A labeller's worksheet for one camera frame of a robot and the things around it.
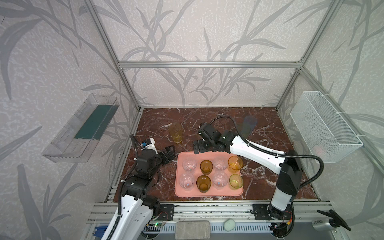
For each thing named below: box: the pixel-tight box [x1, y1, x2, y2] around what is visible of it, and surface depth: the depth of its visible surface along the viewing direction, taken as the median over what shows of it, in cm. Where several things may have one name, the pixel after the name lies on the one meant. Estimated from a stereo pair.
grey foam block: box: [175, 220, 211, 240], surface depth 68 cm
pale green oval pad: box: [224, 218, 236, 232], surface depth 70 cm
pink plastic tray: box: [174, 151, 244, 197], surface depth 83 cm
